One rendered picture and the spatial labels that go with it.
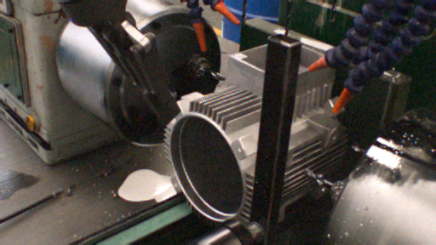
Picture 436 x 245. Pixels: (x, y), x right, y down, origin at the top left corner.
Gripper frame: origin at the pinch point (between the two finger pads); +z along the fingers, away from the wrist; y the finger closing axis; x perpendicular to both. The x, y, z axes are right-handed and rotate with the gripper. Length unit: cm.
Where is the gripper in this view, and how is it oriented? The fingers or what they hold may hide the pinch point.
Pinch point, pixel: (160, 99)
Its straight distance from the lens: 69.9
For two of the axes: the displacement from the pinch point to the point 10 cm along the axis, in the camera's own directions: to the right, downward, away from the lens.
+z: 3.3, 6.1, 7.2
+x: -6.7, 6.9, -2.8
